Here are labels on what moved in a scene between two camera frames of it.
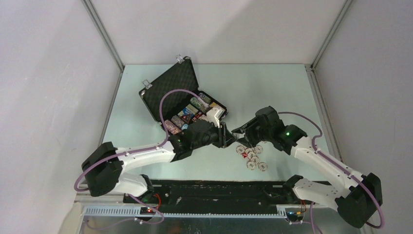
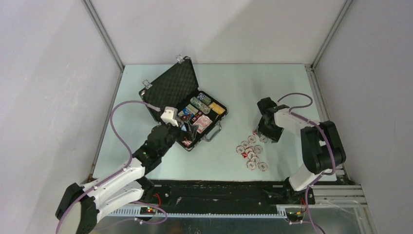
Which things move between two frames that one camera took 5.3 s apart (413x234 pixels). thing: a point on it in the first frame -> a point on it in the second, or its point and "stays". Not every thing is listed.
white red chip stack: (251, 153) stays
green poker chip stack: (197, 102) stays
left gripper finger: (226, 137) -> (193, 129)
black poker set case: (174, 99) stays
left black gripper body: (212, 136) -> (173, 133)
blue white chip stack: (203, 96) stays
